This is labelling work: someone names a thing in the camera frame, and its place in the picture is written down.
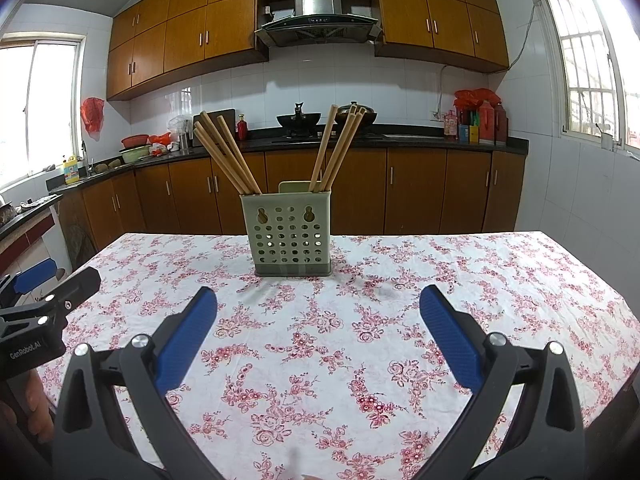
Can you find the brown sack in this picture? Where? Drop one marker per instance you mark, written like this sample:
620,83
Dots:
80,247

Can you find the grey rag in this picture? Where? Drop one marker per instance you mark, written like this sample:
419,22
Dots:
37,201

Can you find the white plastic bag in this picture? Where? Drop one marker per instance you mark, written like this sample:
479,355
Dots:
177,124

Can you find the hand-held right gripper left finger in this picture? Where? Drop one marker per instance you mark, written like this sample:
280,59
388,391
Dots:
185,340

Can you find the small red bottle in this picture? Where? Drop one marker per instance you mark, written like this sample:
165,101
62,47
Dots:
242,130

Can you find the steel cutlery cup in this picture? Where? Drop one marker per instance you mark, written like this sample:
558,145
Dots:
185,140

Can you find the window beside sink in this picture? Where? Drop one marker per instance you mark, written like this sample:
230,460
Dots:
40,110

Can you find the steel sink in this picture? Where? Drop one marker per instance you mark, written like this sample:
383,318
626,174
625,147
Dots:
95,175

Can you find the black gas stove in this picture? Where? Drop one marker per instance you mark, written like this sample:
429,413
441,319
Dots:
300,136

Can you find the red bag over condiments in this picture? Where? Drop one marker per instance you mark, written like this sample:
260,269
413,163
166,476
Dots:
475,96

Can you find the green perforated utensil holder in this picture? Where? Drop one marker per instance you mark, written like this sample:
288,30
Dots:
290,240

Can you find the wooden wall cabinets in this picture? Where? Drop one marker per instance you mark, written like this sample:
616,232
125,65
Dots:
200,25

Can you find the red plastic bag on wall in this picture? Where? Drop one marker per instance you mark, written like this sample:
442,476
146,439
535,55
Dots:
92,112

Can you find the steel faucet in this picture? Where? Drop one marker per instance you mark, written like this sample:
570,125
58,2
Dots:
85,152

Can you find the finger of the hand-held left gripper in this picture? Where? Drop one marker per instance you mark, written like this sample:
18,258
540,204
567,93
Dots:
32,272
75,285

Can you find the wooden chopstick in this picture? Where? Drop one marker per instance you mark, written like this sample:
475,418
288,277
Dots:
213,156
240,155
346,132
345,150
336,150
323,147
223,160
228,152

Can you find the large red sauce bottle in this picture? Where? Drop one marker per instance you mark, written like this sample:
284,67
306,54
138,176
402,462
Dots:
501,127
487,125

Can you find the wooden base cabinets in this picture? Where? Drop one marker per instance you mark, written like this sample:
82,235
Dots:
415,190

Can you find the green basin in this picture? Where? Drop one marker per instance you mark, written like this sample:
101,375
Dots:
135,154

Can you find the floral pink tablecloth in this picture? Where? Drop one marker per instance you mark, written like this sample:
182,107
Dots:
320,360

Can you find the black kitchen countertop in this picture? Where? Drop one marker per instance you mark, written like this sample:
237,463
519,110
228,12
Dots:
410,141

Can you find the lidded wok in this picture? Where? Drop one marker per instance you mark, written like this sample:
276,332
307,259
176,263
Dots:
369,117

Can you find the person's left hand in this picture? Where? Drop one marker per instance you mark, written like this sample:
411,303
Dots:
39,405

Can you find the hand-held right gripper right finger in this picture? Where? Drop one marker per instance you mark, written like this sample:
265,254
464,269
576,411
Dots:
450,335

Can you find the black wok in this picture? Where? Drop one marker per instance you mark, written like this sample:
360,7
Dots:
299,120

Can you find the dark wooden cutting board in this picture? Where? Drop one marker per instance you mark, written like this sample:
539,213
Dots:
232,122

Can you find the red basin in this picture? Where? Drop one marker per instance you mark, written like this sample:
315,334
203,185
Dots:
135,140

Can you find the yellow detergent bottle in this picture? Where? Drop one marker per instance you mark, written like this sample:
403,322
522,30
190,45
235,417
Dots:
72,172

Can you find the clear bottle with pink label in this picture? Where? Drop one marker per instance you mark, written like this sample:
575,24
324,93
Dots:
451,127

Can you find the barred window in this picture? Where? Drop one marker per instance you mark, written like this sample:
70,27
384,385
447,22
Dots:
585,60

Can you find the crumpled red bag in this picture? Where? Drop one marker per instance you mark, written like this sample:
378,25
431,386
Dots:
160,139

